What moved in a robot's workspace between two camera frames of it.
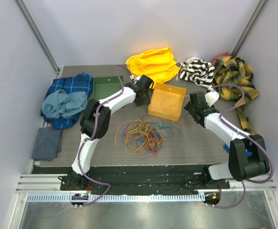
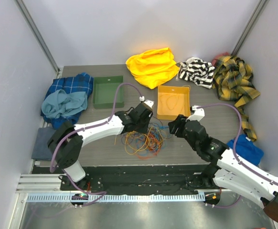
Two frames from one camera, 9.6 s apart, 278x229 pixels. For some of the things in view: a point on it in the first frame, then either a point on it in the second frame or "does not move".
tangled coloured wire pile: [144, 137] does not move
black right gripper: [189, 108] to [179, 122]
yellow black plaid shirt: [231, 69] does not move
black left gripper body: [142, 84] to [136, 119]
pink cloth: [213, 60] does not move
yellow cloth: [158, 64] does not move
